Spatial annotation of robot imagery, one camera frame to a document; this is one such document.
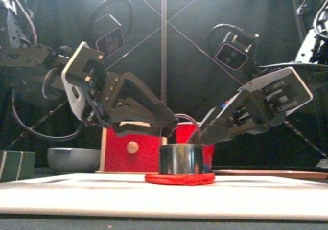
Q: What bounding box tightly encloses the vertical metal frame pole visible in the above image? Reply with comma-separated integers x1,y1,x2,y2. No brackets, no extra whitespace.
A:
160,0,168,104

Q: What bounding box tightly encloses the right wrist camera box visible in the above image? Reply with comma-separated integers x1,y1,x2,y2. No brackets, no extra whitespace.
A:
214,30,261,72

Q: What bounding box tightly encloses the flat red dough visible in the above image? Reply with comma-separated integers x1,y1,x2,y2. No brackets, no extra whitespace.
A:
143,172,217,187

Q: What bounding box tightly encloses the black left camera cable loop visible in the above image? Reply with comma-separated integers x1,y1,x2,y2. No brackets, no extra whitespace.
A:
85,0,134,47

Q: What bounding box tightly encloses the black hanging arm cable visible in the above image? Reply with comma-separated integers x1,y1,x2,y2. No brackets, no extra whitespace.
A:
9,88,84,143

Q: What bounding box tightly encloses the white cutting board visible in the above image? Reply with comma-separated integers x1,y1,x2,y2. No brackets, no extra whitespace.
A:
0,172,328,223

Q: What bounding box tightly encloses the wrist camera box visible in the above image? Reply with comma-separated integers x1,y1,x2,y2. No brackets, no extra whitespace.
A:
214,30,261,72
93,13,127,57

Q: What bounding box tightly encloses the grey bowl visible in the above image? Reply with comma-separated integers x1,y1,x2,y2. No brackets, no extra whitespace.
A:
45,146,103,173

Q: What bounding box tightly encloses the red wooden drawer box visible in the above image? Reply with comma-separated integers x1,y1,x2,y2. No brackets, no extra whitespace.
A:
98,121,215,174

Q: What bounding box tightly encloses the brown wooden tray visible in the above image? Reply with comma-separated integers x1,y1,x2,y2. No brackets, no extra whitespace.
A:
211,168,328,181

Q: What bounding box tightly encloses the black camera cable loop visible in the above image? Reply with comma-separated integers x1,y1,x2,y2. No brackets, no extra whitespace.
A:
85,0,134,47
206,23,241,57

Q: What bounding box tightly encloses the round metal dough cutter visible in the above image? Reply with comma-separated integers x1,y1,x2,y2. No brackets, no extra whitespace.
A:
158,112,206,176

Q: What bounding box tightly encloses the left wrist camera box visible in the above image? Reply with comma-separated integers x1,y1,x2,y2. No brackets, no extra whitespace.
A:
93,13,127,57

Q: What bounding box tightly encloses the diagonal frame brace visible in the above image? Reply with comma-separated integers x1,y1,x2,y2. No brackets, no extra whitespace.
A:
0,100,71,151
284,120,328,160

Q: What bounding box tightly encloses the black right camera cable loop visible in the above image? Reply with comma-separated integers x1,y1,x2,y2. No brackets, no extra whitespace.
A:
206,23,241,57

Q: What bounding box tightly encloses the green box with white stripes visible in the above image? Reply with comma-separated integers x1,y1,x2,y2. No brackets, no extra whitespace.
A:
0,149,37,183

